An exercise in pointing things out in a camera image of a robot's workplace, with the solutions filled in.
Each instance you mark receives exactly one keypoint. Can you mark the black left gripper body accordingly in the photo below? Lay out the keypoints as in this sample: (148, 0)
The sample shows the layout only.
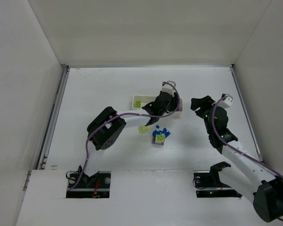
(154, 109)

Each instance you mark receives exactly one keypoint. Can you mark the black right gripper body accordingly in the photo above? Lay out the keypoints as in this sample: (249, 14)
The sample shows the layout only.
(203, 106)

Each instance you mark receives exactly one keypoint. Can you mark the purple and green lego stack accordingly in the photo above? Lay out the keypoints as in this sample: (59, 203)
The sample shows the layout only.
(137, 104)

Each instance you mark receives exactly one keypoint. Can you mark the blue lego piece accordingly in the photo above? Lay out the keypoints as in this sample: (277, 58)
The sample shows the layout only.
(160, 131)

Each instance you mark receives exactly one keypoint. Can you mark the light green lego brick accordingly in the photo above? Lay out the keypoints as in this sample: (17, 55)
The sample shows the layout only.
(143, 129)

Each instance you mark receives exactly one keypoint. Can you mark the purple lego piece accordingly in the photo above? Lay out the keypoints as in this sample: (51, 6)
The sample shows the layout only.
(155, 143)

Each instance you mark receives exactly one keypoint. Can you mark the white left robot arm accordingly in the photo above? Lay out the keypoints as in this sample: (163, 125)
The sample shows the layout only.
(104, 130)

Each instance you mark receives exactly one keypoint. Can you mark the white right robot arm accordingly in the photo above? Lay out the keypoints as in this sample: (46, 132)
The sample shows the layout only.
(260, 184)

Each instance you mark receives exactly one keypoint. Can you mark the white three-compartment tray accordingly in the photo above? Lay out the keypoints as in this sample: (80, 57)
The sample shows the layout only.
(147, 99)

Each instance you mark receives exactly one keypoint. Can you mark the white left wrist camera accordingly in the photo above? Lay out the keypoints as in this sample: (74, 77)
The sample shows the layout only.
(168, 87)

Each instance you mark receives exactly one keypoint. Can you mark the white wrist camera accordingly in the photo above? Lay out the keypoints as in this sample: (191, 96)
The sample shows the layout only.
(168, 87)
(227, 101)

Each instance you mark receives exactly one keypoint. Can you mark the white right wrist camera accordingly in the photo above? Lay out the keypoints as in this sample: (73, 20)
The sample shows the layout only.
(227, 101)

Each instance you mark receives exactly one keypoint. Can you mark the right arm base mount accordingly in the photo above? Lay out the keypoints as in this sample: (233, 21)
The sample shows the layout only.
(208, 184)

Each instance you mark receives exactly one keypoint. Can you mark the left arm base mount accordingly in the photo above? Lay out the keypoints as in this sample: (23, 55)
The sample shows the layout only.
(96, 186)

